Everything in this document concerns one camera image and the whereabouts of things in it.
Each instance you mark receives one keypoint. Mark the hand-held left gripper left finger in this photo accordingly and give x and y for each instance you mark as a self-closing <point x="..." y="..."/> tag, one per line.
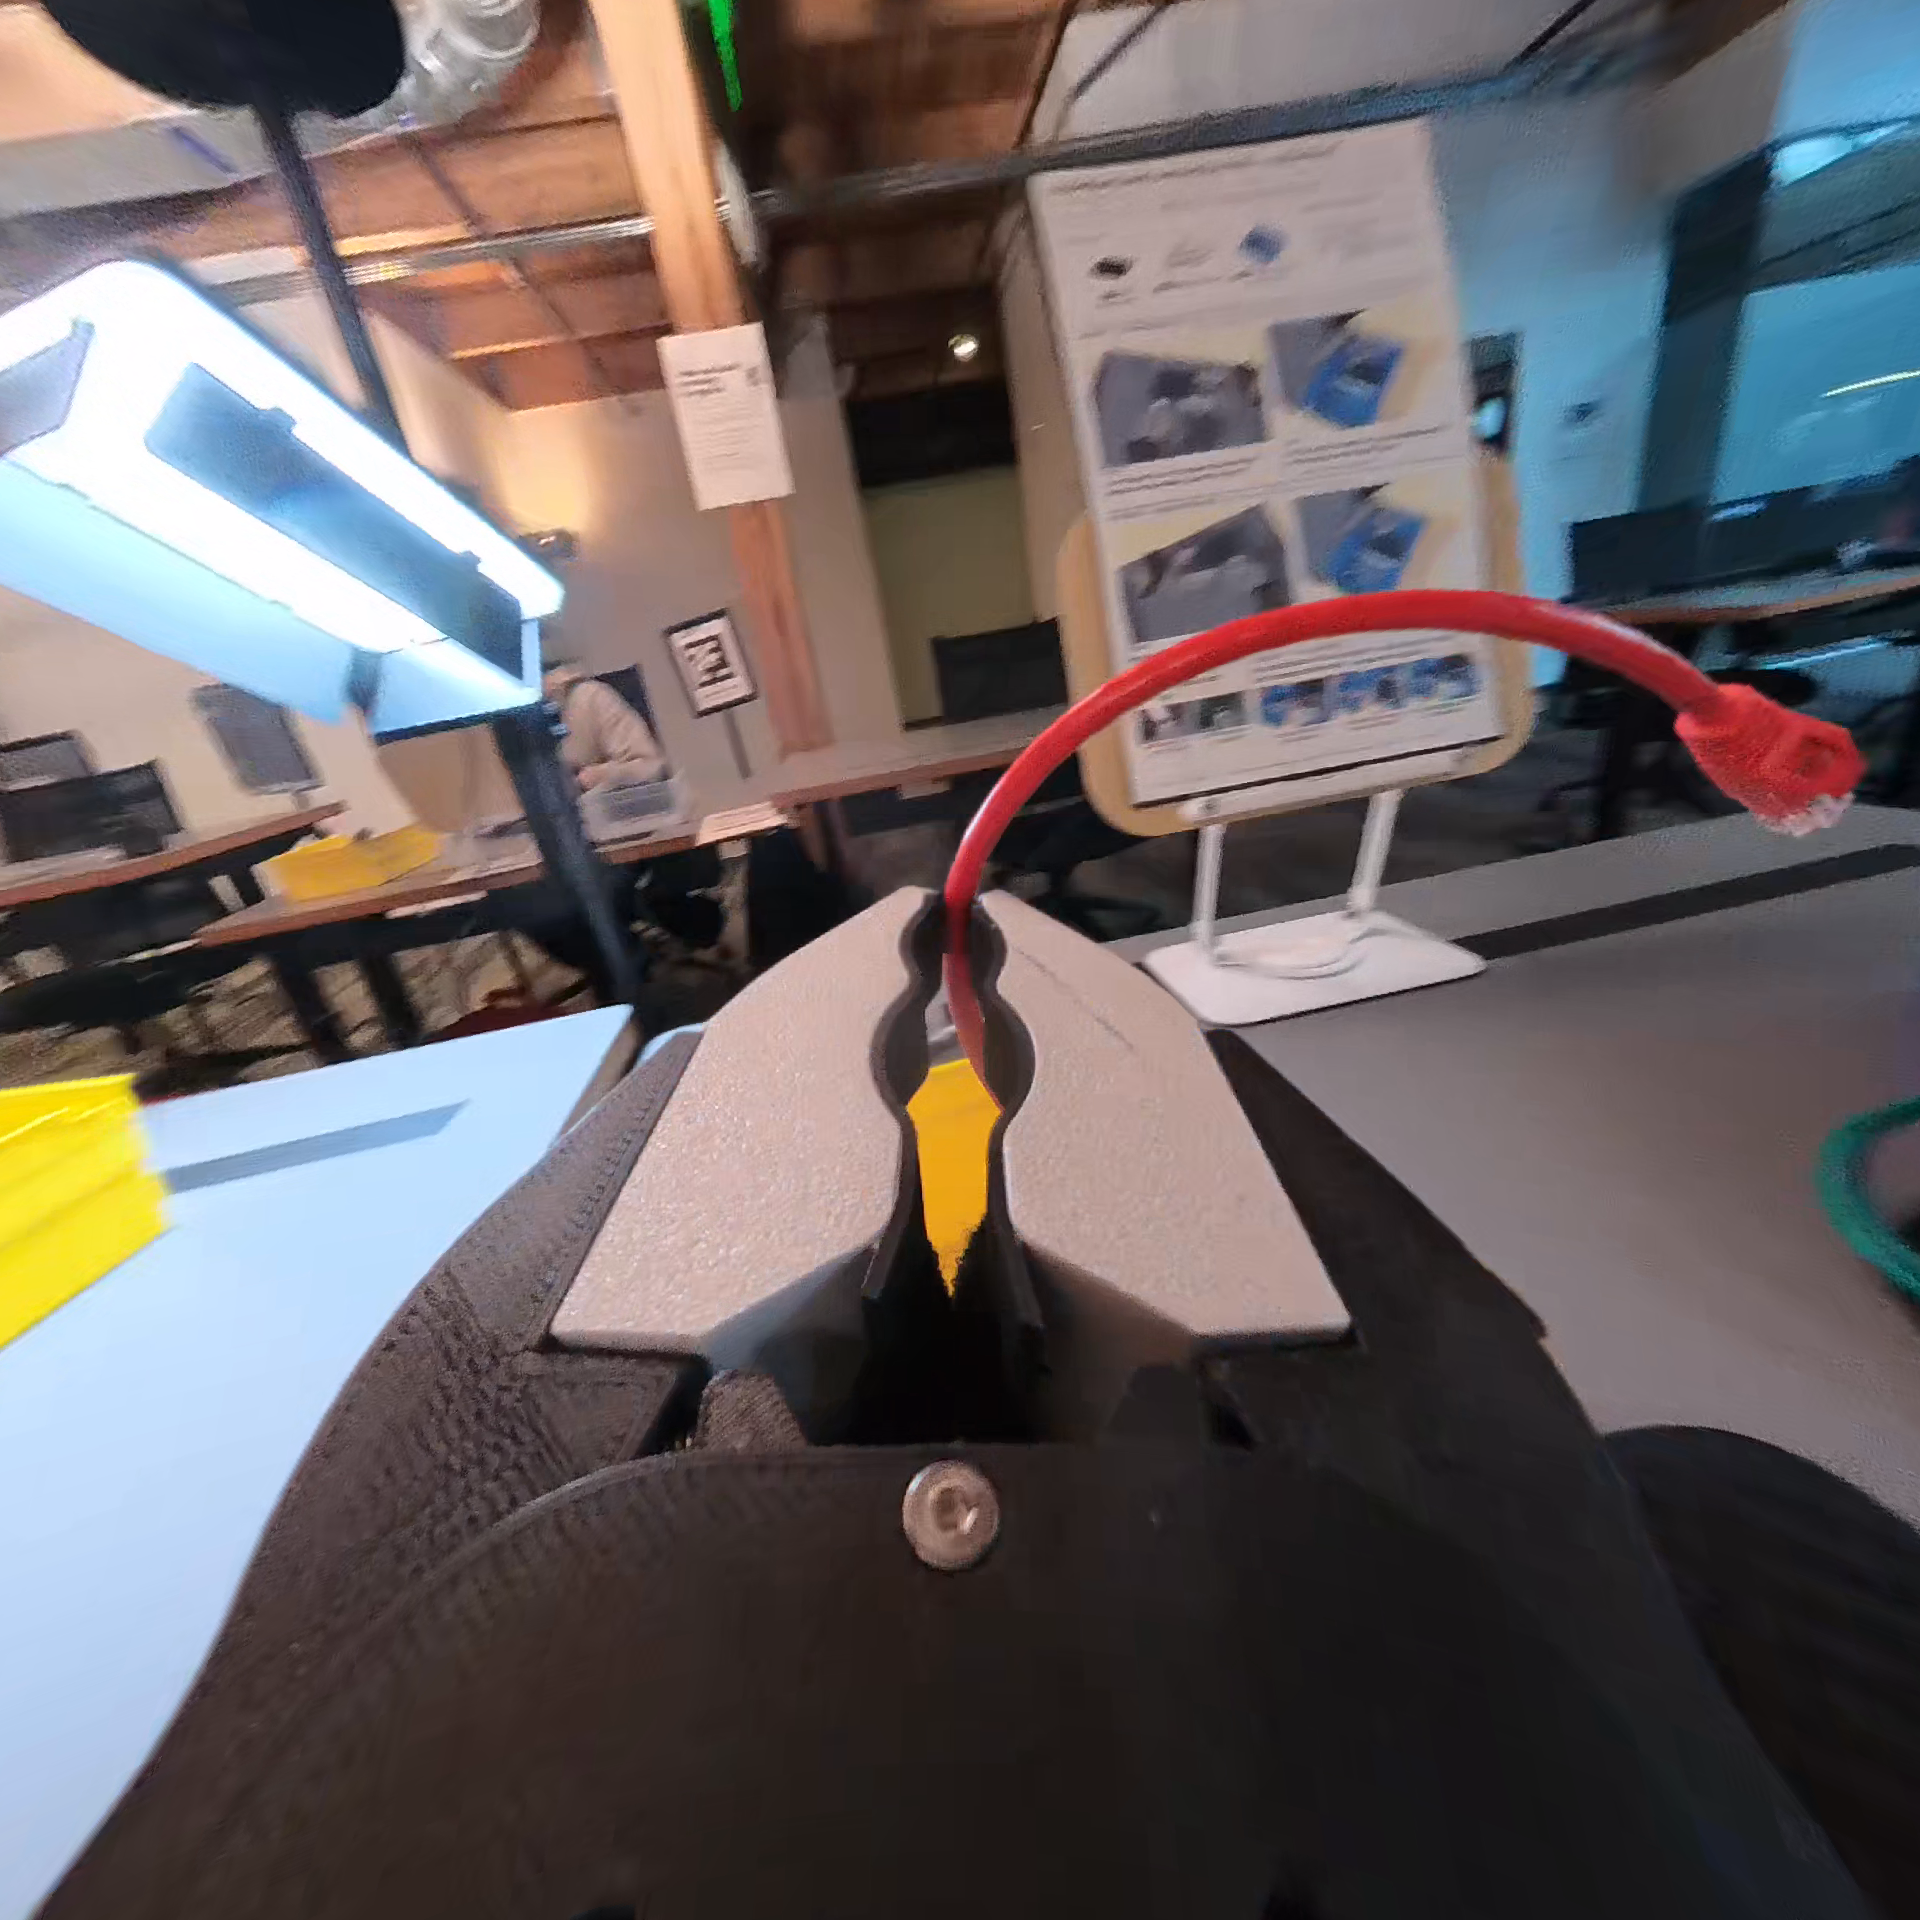
<point x="750" y="1201"/>

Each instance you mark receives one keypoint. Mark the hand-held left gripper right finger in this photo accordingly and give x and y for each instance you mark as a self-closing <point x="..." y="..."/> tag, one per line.
<point x="1170" y="1201"/>

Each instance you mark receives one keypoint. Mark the black lamp pole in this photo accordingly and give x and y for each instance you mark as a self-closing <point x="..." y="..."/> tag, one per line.
<point x="563" y="840"/>

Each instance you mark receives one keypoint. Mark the wooden top office desk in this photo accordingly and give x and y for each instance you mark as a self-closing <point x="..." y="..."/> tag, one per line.
<point x="451" y="885"/>

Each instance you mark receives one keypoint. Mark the framed marker sign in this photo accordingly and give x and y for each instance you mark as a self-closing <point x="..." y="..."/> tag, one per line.
<point x="708" y="661"/>

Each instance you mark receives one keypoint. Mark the black office chair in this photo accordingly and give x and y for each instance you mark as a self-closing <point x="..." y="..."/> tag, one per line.
<point x="997" y="675"/>

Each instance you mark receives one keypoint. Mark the yellow ridged plastic object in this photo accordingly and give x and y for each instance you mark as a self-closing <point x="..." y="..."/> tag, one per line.
<point x="75" y="1201"/>

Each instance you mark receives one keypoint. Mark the black padded wrist rest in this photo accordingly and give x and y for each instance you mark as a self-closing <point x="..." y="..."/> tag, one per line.
<point x="1798" y="1621"/>

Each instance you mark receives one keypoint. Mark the white paper notice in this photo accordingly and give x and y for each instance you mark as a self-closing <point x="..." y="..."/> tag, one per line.
<point x="726" y="413"/>

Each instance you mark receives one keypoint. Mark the white panel lamp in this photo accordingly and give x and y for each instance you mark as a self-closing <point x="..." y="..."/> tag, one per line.
<point x="269" y="494"/>

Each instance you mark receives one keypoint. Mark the wooden post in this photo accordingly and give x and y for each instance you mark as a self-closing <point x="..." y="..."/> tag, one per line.
<point x="675" y="181"/>

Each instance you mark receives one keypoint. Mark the silver ventilation duct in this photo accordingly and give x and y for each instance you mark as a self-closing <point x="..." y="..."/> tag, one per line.
<point x="464" y="45"/>

